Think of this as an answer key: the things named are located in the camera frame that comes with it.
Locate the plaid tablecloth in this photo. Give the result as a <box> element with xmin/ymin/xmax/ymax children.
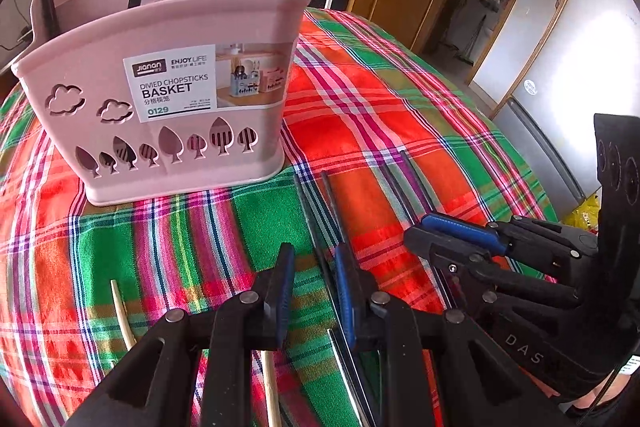
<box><xmin>0</xmin><ymin>7</ymin><xmax>561</xmax><ymax>427</ymax></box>

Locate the wooden chopstick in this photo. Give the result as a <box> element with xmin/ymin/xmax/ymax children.
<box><xmin>260</xmin><ymin>349</ymin><xmax>283</xmax><ymax>427</ymax></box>
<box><xmin>110</xmin><ymin>278</ymin><xmax>137</xmax><ymax>352</ymax></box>

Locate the person's right forearm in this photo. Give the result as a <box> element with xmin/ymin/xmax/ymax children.
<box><xmin>565</xmin><ymin>387</ymin><xmax>640</xmax><ymax>427</ymax></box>

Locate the yellow plastic bag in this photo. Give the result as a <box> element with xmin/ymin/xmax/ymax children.
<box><xmin>562</xmin><ymin>194</ymin><xmax>606</xmax><ymax>233</ymax></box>

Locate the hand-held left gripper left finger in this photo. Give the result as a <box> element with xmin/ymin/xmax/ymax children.
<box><xmin>62</xmin><ymin>243</ymin><xmax>297</xmax><ymax>427</ymax></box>

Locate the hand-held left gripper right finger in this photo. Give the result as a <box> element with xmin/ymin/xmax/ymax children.
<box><xmin>335</xmin><ymin>245</ymin><xmax>576</xmax><ymax>427</ymax></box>

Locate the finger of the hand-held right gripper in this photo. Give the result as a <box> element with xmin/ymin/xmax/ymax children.
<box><xmin>403</xmin><ymin>226</ymin><xmax>583</xmax><ymax>308</ymax></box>
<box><xmin>421</xmin><ymin>212</ymin><xmax>599</xmax><ymax>266</ymax></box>

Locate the white refrigerator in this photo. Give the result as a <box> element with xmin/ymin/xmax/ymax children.
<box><xmin>470</xmin><ymin>0</ymin><xmax>640</xmax><ymax>220</ymax></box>

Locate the pink plastic chopsticks basket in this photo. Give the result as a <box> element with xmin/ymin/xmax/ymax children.
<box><xmin>11</xmin><ymin>0</ymin><xmax>315</xmax><ymax>208</ymax></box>

